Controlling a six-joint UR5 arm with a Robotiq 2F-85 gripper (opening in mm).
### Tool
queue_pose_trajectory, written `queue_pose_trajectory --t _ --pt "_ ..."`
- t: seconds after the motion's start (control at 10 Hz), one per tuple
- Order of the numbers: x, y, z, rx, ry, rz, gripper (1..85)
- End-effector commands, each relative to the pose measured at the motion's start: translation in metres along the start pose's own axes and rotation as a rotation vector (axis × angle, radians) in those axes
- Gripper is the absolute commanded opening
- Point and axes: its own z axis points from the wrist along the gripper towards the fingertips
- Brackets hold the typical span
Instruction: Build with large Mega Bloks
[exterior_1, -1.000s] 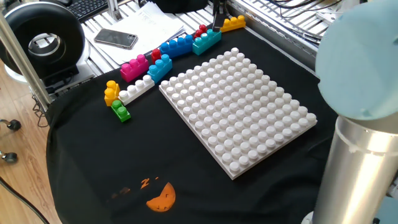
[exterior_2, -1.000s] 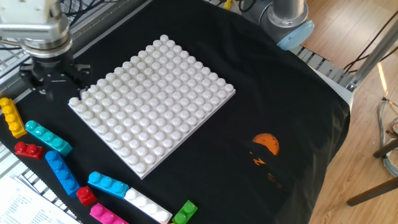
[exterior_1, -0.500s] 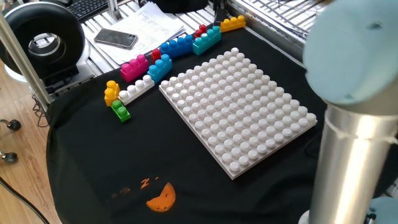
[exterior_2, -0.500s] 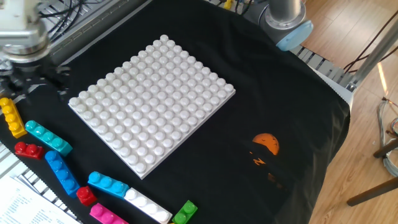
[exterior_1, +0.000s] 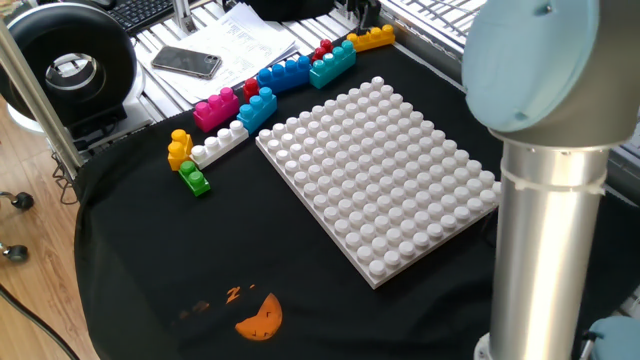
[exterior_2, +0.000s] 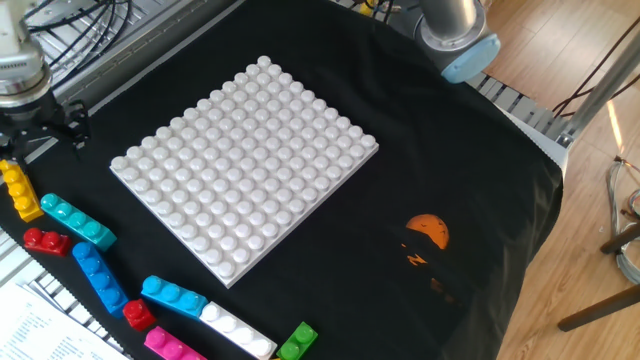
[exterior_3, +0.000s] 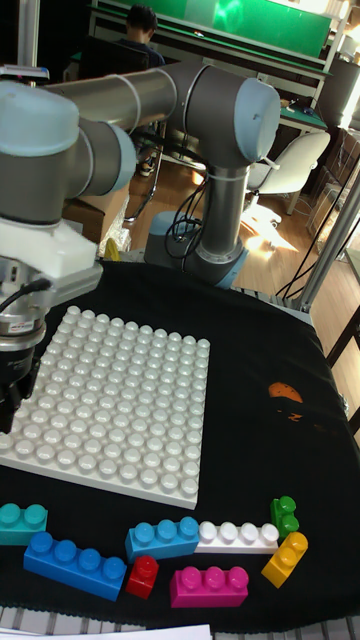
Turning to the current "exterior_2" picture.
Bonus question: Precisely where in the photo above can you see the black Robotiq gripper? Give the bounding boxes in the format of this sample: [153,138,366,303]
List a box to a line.
[0,92,92,169]

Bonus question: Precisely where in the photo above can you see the yellow four-stud block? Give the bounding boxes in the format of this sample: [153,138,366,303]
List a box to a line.
[0,158,45,224]

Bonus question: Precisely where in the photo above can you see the teal four-stud block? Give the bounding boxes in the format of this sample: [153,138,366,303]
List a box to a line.
[39,192,119,252]

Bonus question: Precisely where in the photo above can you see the blue four-stud block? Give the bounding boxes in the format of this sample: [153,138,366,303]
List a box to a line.
[71,241,130,319]

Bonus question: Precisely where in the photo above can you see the red two-stud block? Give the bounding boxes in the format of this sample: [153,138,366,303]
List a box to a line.
[22,227,73,258]

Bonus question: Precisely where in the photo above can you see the white studded baseplate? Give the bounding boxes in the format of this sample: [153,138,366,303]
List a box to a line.
[108,54,380,290]

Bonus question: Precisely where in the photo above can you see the white printed paper sheets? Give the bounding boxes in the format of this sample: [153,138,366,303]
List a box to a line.
[0,282,132,360]

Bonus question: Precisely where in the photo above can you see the red one-stud block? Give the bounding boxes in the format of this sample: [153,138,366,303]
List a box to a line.
[122,298,158,332]

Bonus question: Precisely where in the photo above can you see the light blue three-stud block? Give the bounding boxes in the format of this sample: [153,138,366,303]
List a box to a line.
[140,274,210,321]

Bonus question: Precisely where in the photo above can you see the pink three-stud block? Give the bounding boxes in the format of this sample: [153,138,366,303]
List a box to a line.
[143,325,209,360]

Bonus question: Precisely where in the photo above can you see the white four-stud block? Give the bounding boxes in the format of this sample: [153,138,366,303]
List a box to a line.
[198,301,279,360]

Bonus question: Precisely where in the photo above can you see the green two-stud block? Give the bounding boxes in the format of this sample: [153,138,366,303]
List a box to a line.
[276,321,320,360]

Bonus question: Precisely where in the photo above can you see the black cloth with orange print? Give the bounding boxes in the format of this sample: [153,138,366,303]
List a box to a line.
[0,0,565,360]

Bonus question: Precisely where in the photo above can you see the dark wooden furniture leg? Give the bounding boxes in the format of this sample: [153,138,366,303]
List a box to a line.
[557,283,640,334]
[599,222,640,256]

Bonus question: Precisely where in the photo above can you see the black cable bundle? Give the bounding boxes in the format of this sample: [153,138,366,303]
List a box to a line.
[22,0,136,89]

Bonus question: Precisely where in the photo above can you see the metal wire cable tray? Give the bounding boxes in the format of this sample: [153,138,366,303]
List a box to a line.
[29,0,211,101]

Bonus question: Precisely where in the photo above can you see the thin brown cables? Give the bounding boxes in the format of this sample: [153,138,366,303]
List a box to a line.
[552,14,640,119]

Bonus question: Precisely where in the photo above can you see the aluminium frame post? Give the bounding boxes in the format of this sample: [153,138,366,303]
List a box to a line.
[564,29,640,147]

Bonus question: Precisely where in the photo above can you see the grey floor cable bundle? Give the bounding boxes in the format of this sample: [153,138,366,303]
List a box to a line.
[606,155,640,285]

